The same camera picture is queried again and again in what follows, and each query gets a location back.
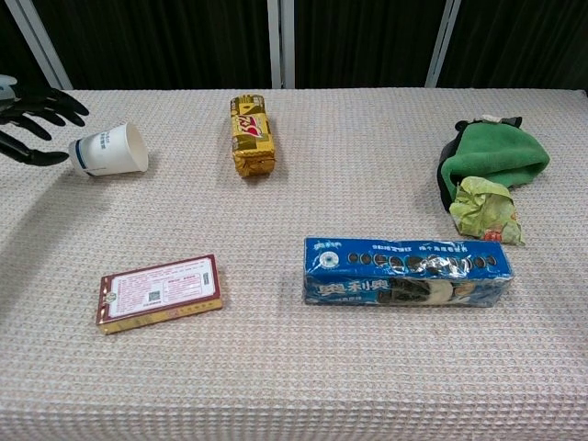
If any blue Oreo cookie box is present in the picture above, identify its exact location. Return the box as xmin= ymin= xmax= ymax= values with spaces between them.
xmin=301 ymin=236 xmax=515 ymax=308

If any crumpled green snack bag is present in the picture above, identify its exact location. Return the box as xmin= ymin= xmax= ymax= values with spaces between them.
xmin=448 ymin=175 xmax=526 ymax=247

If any red and gold card box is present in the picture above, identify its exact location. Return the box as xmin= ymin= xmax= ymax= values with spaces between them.
xmin=95 ymin=254 xmax=224 ymax=335

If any white paper cup blue band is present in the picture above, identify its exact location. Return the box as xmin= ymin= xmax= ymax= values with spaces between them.
xmin=67 ymin=121 xmax=150 ymax=178

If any gold foil snack pack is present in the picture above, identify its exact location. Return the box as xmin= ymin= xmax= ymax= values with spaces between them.
xmin=230 ymin=94 xmax=277 ymax=179

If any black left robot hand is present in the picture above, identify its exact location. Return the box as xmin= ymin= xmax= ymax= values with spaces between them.
xmin=0 ymin=74 xmax=90 ymax=167

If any beige woven tablecloth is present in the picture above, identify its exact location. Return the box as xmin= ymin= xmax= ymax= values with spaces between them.
xmin=0 ymin=88 xmax=588 ymax=441

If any black curtain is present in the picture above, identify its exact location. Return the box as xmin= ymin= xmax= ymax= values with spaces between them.
xmin=0 ymin=0 xmax=588 ymax=92

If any green cloth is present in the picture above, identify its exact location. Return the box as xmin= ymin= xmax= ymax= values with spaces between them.
xmin=435 ymin=114 xmax=551 ymax=214

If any grey metal frame post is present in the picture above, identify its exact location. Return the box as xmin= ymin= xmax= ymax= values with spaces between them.
xmin=424 ymin=0 xmax=462 ymax=88
xmin=3 ymin=0 xmax=74 ymax=91
xmin=267 ymin=0 xmax=296 ymax=90

